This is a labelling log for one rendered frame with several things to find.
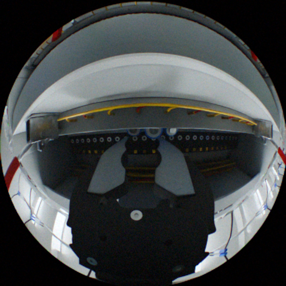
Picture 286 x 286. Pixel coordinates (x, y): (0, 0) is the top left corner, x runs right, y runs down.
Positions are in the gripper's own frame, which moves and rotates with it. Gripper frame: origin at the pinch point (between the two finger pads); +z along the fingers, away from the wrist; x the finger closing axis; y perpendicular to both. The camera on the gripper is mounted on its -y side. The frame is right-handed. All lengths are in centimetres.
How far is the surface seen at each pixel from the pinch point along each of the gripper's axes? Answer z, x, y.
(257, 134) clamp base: -4.5, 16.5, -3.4
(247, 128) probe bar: -2.9, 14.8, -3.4
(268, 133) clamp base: -6.8, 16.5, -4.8
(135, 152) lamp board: 7.5, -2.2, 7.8
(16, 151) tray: -8.4, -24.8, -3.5
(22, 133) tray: -4.8, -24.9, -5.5
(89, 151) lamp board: 7.4, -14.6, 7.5
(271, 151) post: -6.5, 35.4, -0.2
